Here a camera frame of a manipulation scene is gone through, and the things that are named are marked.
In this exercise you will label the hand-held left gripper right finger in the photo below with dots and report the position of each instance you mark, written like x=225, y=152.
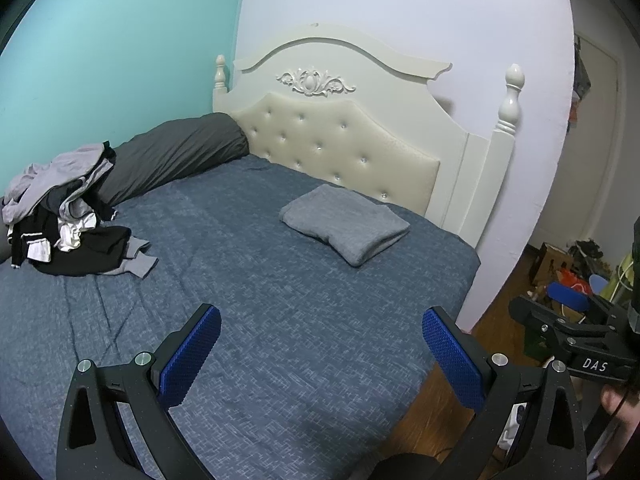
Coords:
x=452, y=360

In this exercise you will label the hanging items on door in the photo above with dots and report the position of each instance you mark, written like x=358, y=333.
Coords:
x=580, y=80

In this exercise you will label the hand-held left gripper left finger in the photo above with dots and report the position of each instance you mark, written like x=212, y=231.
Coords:
x=192, y=355

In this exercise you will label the person's right hand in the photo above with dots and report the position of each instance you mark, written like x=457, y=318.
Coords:
x=625, y=405

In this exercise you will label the cream tufted headboard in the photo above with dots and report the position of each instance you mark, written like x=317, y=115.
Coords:
x=360, y=135

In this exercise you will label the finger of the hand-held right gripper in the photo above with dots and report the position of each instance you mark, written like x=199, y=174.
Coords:
x=555, y=327
x=570, y=296

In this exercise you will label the grey garment with cuff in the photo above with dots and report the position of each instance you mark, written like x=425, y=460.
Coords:
x=140, y=262

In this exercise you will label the green bag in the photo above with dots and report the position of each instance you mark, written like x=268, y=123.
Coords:
x=625, y=280

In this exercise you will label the white door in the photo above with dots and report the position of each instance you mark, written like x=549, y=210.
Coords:
x=600, y=160

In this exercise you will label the blue patterned bedspread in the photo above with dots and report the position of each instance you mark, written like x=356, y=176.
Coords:
x=275, y=320

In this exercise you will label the pile of dark clothes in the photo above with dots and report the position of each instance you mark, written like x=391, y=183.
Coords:
x=65, y=165

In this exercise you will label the dark grey bolster pillow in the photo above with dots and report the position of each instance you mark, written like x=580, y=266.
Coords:
x=175, y=150

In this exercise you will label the grey knit sweater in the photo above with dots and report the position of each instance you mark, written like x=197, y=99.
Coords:
x=345, y=220

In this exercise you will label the white garment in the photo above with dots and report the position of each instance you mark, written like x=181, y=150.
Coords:
x=70, y=232

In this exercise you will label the open cardboard box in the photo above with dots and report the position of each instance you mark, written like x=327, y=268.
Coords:
x=550, y=262

